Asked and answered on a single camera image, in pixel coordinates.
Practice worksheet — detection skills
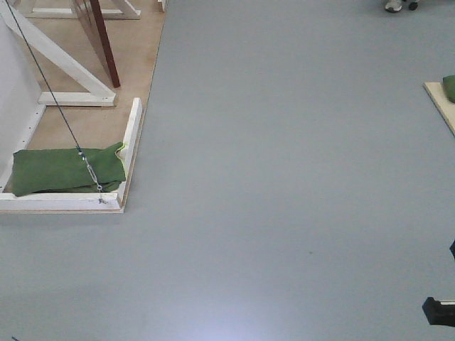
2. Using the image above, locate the person's grey sneaker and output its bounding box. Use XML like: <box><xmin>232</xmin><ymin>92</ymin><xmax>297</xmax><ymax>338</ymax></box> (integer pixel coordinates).
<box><xmin>384</xmin><ymin>0</ymin><xmax>403</xmax><ymax>13</ymax></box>

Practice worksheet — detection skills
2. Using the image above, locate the plywood base platform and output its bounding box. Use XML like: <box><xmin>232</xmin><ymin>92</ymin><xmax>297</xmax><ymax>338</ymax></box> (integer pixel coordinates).
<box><xmin>8</xmin><ymin>1</ymin><xmax>166</xmax><ymax>213</ymax></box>

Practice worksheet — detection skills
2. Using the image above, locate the white side edge rail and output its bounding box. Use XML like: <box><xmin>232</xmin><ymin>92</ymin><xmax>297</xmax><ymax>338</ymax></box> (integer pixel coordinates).
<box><xmin>118</xmin><ymin>97</ymin><xmax>143</xmax><ymax>198</ymax></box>

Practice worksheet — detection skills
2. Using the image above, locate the dark steel guy cable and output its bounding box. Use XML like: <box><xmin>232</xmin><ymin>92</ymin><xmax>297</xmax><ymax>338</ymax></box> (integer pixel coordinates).
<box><xmin>4</xmin><ymin>0</ymin><xmax>82</xmax><ymax>153</ymax></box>

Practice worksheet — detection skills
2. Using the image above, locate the green sandbag near corner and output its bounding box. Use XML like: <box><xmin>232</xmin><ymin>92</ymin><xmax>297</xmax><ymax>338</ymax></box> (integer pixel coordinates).
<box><xmin>10</xmin><ymin>142</ymin><xmax>126</xmax><ymax>197</ymax></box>

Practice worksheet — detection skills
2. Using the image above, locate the black chair caster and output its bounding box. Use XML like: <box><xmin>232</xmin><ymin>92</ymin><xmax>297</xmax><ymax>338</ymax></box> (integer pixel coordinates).
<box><xmin>408</xmin><ymin>0</ymin><xmax>419</xmax><ymax>11</ymax></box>

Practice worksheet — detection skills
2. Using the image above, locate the silver turnbuckle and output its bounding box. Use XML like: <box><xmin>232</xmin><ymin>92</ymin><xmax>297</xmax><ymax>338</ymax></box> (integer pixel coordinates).
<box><xmin>77</xmin><ymin>148</ymin><xmax>107</xmax><ymax>204</ymax></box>

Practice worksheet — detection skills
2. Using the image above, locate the white far diagonal brace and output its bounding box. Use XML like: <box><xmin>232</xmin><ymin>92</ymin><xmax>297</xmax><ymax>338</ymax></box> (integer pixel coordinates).
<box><xmin>13</xmin><ymin>1</ymin><xmax>141</xmax><ymax>20</ymax></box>

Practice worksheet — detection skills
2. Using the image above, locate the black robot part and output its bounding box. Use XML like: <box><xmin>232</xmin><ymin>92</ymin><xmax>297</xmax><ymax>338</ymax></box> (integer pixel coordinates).
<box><xmin>422</xmin><ymin>297</ymin><xmax>455</xmax><ymax>327</ymax></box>

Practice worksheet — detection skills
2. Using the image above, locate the white near diagonal brace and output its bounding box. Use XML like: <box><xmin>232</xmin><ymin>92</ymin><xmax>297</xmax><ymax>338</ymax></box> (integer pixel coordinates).
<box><xmin>1</xmin><ymin>1</ymin><xmax>116</xmax><ymax>107</ymax></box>

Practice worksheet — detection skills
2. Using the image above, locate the white wall panel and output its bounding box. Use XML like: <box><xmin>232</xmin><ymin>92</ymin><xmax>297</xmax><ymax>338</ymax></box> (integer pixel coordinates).
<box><xmin>1</xmin><ymin>21</ymin><xmax>44</xmax><ymax>190</ymax></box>

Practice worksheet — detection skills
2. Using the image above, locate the white diagonal brace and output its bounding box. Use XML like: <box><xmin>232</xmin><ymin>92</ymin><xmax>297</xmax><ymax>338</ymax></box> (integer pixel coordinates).
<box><xmin>13</xmin><ymin>1</ymin><xmax>141</xmax><ymax>20</ymax></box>
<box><xmin>1</xmin><ymin>1</ymin><xmax>116</xmax><ymax>107</ymax></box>

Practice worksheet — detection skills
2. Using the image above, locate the green sandbag at right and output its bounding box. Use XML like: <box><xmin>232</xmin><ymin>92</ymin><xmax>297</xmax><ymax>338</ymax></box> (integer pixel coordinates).
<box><xmin>442</xmin><ymin>75</ymin><xmax>455</xmax><ymax>103</ymax></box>

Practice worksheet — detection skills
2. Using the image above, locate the white front edge rail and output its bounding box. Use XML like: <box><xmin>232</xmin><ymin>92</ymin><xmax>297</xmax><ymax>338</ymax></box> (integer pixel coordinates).
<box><xmin>1</xmin><ymin>192</ymin><xmax>124</xmax><ymax>213</ymax></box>

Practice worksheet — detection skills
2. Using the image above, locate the brown wooden door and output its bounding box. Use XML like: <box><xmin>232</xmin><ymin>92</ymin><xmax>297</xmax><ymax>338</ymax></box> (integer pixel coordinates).
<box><xmin>72</xmin><ymin>0</ymin><xmax>120</xmax><ymax>88</ymax></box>

